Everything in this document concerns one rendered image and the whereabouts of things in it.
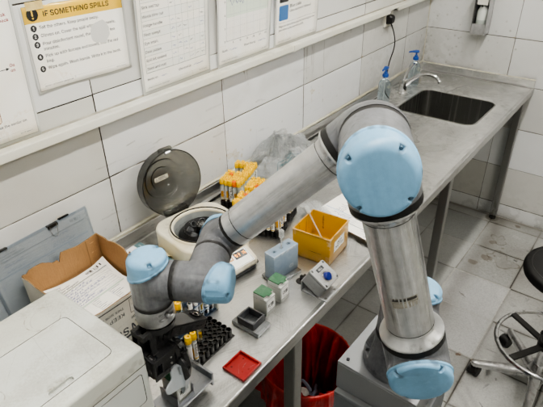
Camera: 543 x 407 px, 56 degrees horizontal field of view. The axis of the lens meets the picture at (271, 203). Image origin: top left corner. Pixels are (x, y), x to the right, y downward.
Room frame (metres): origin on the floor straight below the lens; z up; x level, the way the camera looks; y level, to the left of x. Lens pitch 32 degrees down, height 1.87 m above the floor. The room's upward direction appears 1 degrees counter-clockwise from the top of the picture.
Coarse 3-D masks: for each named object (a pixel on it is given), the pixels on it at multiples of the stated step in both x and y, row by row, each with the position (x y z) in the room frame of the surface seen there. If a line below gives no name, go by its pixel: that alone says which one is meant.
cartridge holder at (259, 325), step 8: (248, 312) 1.03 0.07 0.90; (256, 312) 1.02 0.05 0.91; (232, 320) 1.01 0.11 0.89; (240, 320) 0.99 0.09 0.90; (248, 320) 1.01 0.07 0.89; (256, 320) 1.01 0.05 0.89; (264, 320) 1.01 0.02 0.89; (248, 328) 0.98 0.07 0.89; (256, 328) 0.98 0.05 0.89; (264, 328) 0.98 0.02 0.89; (256, 336) 0.96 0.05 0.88
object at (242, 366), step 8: (240, 352) 0.91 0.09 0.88; (232, 360) 0.88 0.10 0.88; (240, 360) 0.88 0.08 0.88; (248, 360) 0.88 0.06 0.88; (256, 360) 0.88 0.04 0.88; (224, 368) 0.86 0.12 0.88; (232, 368) 0.86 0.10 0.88; (240, 368) 0.86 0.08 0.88; (248, 368) 0.86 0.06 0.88; (256, 368) 0.86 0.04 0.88; (240, 376) 0.83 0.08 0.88; (248, 376) 0.83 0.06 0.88
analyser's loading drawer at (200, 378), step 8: (192, 360) 0.83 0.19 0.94; (192, 368) 0.83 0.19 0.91; (200, 368) 0.81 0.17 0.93; (192, 376) 0.80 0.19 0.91; (200, 376) 0.80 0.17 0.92; (208, 376) 0.80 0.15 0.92; (192, 384) 0.76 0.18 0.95; (200, 384) 0.78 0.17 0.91; (208, 384) 0.79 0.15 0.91; (192, 392) 0.75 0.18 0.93; (160, 400) 0.74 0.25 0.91; (168, 400) 0.74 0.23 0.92; (176, 400) 0.72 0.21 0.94; (184, 400) 0.73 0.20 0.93; (192, 400) 0.74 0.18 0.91
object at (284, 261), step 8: (288, 240) 1.25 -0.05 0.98; (272, 248) 1.21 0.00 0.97; (288, 248) 1.21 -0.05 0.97; (296, 248) 1.23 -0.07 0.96; (272, 256) 1.17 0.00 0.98; (280, 256) 1.18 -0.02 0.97; (288, 256) 1.21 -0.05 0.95; (296, 256) 1.23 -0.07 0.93; (272, 264) 1.17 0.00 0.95; (280, 264) 1.18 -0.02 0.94; (288, 264) 1.21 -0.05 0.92; (296, 264) 1.23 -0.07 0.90; (264, 272) 1.21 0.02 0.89; (272, 272) 1.17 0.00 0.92; (280, 272) 1.18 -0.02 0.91; (288, 272) 1.21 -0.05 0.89; (296, 272) 1.21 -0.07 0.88
